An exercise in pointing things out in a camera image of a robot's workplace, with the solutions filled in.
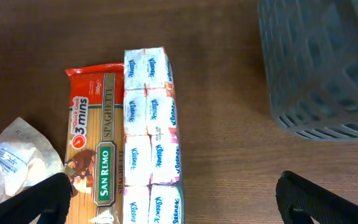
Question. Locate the San Remo spaghetti packet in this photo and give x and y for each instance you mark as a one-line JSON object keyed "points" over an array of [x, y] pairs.
{"points": [[95, 152]]}

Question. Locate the Kleenex tissue multipack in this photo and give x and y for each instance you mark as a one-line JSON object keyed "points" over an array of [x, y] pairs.
{"points": [[152, 151]]}

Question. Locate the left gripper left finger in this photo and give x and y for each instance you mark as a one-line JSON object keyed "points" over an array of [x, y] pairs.
{"points": [[49, 201]]}

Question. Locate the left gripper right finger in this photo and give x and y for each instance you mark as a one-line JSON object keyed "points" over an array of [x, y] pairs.
{"points": [[301, 201]]}

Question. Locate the grey plastic basket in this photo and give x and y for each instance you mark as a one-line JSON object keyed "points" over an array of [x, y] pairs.
{"points": [[310, 50]]}

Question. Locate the beige powder pouch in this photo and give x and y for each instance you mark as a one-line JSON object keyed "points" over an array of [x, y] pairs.
{"points": [[26, 158]]}

